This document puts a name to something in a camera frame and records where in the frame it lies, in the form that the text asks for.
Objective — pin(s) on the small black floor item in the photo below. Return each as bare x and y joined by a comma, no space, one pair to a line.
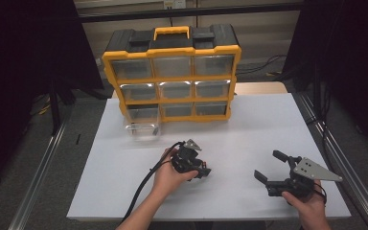
78,139

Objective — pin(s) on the black metal stand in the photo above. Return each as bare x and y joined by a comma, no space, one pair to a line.
55,108

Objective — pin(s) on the person's right hand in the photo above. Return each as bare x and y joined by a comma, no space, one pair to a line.
310,207

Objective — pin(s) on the person's left hand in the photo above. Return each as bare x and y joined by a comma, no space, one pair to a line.
164,175

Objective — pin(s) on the clear plastic drawer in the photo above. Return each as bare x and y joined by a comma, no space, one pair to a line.
142,115

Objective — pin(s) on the black curtain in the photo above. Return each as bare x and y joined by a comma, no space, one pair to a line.
348,64
19,64

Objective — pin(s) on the metal floor rail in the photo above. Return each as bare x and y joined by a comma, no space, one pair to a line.
38,175
348,166

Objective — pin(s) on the wooden table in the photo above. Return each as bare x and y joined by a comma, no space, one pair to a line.
262,87

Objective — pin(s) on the set of closed organiser drawers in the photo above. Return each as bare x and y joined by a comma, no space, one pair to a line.
172,67

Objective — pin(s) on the wall power outlet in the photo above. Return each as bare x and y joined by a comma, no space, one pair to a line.
174,4

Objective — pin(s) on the yellow black drawer organiser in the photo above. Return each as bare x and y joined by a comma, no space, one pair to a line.
172,43

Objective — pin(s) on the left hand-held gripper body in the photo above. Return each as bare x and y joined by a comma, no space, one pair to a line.
187,159

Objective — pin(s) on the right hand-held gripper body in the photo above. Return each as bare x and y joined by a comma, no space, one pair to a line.
311,171

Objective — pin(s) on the black horizontal bar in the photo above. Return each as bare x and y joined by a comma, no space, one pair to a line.
188,12

